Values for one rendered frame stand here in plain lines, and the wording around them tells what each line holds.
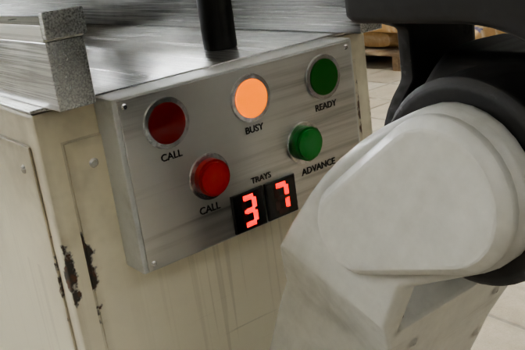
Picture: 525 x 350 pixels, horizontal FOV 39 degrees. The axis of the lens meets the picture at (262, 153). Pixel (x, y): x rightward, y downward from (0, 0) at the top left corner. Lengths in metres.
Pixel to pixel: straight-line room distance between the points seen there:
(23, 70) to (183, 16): 0.38
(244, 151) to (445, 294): 0.21
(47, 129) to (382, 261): 0.27
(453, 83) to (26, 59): 0.31
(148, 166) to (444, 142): 0.27
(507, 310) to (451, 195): 1.55
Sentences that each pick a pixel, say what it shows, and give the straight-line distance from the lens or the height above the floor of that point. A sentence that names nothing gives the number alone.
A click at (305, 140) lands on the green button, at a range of 0.63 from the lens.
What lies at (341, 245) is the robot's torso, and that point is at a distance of 0.43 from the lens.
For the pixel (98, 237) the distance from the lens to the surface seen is 0.59.
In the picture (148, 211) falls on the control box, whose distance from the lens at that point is 0.57.
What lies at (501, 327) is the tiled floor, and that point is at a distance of 1.83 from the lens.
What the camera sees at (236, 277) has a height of 0.65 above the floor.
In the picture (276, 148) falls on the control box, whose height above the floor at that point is 0.76.
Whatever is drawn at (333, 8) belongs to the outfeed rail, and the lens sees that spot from 0.70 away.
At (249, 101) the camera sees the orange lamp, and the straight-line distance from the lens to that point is 0.60.
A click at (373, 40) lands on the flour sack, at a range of 4.89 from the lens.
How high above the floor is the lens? 0.94
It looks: 17 degrees down
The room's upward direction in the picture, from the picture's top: 8 degrees counter-clockwise
